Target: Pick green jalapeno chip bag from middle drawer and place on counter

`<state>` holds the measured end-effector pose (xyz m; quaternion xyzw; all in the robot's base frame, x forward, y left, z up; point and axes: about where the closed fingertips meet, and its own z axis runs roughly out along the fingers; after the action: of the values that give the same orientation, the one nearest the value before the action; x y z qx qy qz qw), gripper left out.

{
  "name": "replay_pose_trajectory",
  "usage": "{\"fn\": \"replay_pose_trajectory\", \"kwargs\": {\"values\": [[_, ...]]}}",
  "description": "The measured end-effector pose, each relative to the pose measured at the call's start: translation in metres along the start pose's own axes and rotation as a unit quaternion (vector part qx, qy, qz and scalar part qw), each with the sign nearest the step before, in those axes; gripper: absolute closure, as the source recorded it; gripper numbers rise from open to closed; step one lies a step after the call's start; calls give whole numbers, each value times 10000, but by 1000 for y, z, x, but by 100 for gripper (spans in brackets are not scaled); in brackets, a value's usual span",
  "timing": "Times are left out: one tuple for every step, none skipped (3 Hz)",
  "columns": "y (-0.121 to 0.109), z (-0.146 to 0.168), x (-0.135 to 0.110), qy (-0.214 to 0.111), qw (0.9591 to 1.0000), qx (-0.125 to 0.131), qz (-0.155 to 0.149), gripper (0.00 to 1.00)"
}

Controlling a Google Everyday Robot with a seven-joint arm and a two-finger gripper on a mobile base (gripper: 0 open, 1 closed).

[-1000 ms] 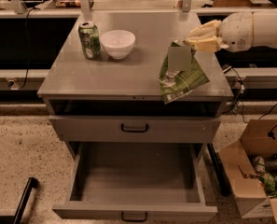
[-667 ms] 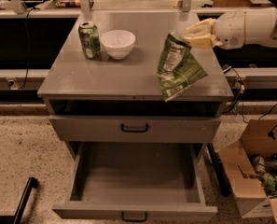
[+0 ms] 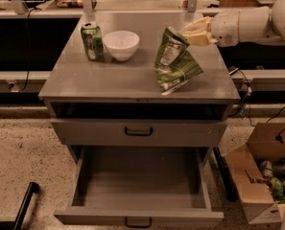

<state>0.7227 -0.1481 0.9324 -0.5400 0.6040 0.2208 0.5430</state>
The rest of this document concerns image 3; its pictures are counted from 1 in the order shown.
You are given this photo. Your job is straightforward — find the green soda can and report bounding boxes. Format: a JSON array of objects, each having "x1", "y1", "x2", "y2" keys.
[{"x1": 81, "y1": 22, "x2": 104, "y2": 60}]

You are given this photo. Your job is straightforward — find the black cables right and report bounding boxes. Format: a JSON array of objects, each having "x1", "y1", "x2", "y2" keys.
[{"x1": 227, "y1": 65, "x2": 285, "y2": 144}]

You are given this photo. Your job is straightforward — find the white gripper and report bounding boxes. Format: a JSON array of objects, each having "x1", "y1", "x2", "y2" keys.
[{"x1": 180, "y1": 11, "x2": 239, "y2": 47}]

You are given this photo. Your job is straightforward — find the cardboard box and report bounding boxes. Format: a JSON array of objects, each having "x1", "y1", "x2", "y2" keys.
[{"x1": 226, "y1": 123, "x2": 285, "y2": 224}]

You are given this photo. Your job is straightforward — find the open grey middle drawer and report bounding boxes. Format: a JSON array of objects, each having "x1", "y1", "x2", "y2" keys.
[{"x1": 55, "y1": 147, "x2": 224, "y2": 229}]

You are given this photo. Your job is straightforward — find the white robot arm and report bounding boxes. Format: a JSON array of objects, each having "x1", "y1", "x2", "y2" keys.
[{"x1": 180, "y1": 0, "x2": 285, "y2": 47}]

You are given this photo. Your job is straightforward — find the black stand leg left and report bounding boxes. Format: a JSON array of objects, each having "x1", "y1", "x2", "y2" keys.
[{"x1": 0, "y1": 182, "x2": 40, "y2": 230}]

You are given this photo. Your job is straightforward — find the closed grey top drawer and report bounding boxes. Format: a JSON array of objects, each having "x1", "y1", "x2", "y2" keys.
[{"x1": 51, "y1": 118, "x2": 226, "y2": 147}]

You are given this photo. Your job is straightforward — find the white ceramic bowl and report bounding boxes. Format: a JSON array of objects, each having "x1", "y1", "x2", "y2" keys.
[{"x1": 103, "y1": 31, "x2": 140, "y2": 61}]

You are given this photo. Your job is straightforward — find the black cable left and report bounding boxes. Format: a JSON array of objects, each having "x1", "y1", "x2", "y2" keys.
[{"x1": 18, "y1": 7, "x2": 42, "y2": 93}]

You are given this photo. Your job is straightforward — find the snack packages in box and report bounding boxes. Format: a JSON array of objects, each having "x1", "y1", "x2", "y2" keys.
[{"x1": 245, "y1": 159, "x2": 285, "y2": 204}]

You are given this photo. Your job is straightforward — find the grey drawer cabinet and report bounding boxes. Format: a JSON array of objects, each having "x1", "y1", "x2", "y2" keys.
[{"x1": 39, "y1": 11, "x2": 239, "y2": 158}]

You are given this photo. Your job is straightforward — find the black floor bar right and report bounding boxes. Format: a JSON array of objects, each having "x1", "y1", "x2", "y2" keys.
[{"x1": 213, "y1": 147, "x2": 237, "y2": 202}]

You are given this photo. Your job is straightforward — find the green jalapeno chip bag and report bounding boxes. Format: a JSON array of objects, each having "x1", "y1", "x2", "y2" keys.
[{"x1": 154, "y1": 27, "x2": 202, "y2": 96}]

